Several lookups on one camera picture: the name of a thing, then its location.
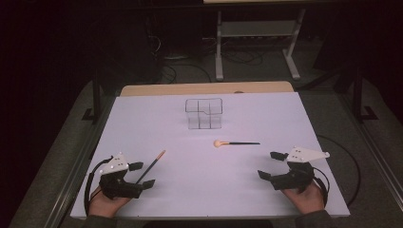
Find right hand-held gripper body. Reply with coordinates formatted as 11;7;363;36
271;145;331;193

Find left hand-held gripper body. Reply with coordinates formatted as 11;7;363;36
99;152;144;200

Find black beige-headed makeup brush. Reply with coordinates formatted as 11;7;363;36
213;140;261;148

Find clear plastic compartment organizer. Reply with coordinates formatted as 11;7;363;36
184;98;223;130

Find person's left hand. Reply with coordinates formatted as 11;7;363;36
88;186;131;219

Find person's right hand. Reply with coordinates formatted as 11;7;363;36
280;181;326;215

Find white board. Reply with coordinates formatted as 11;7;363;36
69;92;352;220

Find black metal stand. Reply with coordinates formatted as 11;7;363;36
352;66;380;124
81;71;105;125

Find wooden table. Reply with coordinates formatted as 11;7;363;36
120;81;295;97

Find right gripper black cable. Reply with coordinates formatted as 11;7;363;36
312;166;330;205

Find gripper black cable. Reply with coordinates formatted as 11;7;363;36
312;166;330;205
84;155;114;217

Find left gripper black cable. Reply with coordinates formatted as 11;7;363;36
84;155;114;217

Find long black looped cable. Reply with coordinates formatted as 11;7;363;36
317;134;362;207

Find tangled black floor cables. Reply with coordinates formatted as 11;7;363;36
221;47;264;67

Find black floor cable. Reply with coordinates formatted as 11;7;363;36
160;64;213;85

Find white metal desk frame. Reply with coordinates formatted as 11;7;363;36
202;0;307;82

